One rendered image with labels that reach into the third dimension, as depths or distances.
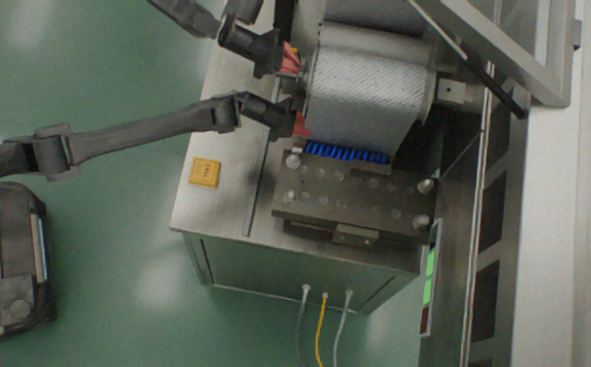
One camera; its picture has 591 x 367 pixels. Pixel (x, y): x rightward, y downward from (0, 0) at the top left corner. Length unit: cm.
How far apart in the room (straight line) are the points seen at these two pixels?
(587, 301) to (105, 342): 182
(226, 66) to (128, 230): 102
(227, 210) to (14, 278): 96
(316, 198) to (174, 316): 113
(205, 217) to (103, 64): 139
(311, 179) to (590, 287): 69
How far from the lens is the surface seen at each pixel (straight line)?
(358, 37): 157
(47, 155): 141
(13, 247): 252
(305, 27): 196
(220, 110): 150
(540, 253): 102
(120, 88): 292
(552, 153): 107
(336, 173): 164
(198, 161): 175
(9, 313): 243
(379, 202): 163
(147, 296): 262
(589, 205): 132
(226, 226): 172
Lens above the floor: 256
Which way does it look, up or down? 71 degrees down
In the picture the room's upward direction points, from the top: 10 degrees clockwise
